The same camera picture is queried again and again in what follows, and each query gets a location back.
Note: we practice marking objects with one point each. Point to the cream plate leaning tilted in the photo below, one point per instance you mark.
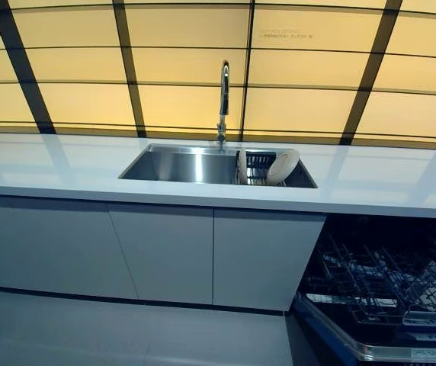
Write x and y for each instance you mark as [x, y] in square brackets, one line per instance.
[282, 164]

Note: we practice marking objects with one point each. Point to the black dish drying rack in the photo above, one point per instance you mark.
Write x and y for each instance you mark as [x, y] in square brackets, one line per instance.
[258, 167]

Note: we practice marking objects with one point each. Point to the grey cabinet door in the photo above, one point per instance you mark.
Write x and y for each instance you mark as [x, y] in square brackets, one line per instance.
[260, 259]
[42, 244]
[168, 255]

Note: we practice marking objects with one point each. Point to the stainless steel sink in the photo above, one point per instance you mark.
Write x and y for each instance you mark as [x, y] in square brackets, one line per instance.
[187, 164]

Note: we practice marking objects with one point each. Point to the built-in dishwasher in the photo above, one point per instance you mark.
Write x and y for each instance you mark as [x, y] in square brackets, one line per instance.
[389, 289]

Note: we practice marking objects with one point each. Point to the chrome kitchen faucet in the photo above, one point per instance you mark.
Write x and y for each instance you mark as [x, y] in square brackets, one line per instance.
[224, 95]

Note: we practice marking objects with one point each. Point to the cream plate standing upright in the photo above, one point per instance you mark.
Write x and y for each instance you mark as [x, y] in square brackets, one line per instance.
[242, 164]

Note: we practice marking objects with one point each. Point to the open dishwasher door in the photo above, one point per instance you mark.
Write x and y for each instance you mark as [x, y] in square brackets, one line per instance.
[355, 335]

